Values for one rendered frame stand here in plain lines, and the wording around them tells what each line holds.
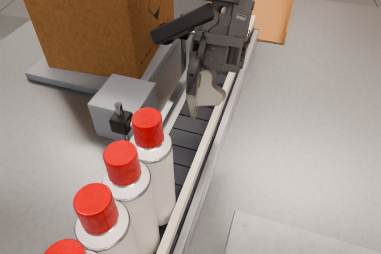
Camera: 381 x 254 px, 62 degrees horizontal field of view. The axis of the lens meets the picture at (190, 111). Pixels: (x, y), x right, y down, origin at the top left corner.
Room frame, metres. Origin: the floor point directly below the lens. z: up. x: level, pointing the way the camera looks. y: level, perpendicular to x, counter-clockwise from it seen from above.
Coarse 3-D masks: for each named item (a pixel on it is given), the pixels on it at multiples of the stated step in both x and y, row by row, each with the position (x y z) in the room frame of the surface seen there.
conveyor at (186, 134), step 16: (224, 80) 0.56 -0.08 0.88; (208, 112) 0.45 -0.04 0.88; (176, 128) 0.41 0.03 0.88; (192, 128) 0.41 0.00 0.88; (176, 144) 0.37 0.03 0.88; (192, 144) 0.37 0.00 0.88; (176, 160) 0.34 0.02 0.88; (192, 160) 0.34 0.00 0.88; (176, 176) 0.30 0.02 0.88; (176, 192) 0.27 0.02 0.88; (192, 192) 0.27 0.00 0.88; (160, 240) 0.20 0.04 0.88; (176, 240) 0.21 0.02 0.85
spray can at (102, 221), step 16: (80, 192) 0.15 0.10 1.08; (96, 192) 0.15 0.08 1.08; (80, 208) 0.13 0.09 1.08; (96, 208) 0.13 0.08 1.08; (112, 208) 0.14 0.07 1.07; (80, 224) 0.14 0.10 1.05; (96, 224) 0.13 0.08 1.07; (112, 224) 0.13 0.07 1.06; (128, 224) 0.14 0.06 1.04; (80, 240) 0.12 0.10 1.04; (96, 240) 0.12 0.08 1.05; (112, 240) 0.12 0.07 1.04; (128, 240) 0.13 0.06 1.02
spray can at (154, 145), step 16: (144, 112) 0.25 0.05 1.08; (144, 128) 0.22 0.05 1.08; (160, 128) 0.23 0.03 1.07; (144, 144) 0.22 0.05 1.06; (160, 144) 0.23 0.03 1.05; (144, 160) 0.22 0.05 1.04; (160, 160) 0.22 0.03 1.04; (160, 176) 0.22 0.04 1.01; (160, 192) 0.22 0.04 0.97; (160, 208) 0.22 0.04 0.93; (160, 224) 0.21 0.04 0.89
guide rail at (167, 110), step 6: (222, 12) 0.71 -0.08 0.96; (186, 72) 0.48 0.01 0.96; (180, 78) 0.46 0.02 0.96; (186, 78) 0.46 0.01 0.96; (180, 84) 0.44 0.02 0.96; (174, 90) 0.43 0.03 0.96; (180, 90) 0.43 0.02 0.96; (174, 96) 0.41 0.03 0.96; (168, 102) 0.40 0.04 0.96; (174, 102) 0.40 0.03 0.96; (168, 108) 0.38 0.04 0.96; (162, 114) 0.37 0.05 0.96; (168, 114) 0.37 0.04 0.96; (162, 120) 0.35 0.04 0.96
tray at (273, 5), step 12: (264, 0) 1.05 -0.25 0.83; (276, 0) 1.05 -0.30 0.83; (288, 0) 1.05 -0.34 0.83; (252, 12) 0.96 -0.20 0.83; (264, 12) 0.96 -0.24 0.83; (276, 12) 0.96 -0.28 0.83; (288, 12) 0.96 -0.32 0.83; (264, 24) 0.88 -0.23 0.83; (276, 24) 0.88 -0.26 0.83; (288, 24) 0.82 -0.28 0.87; (264, 36) 0.82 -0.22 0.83; (276, 36) 0.82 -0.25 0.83
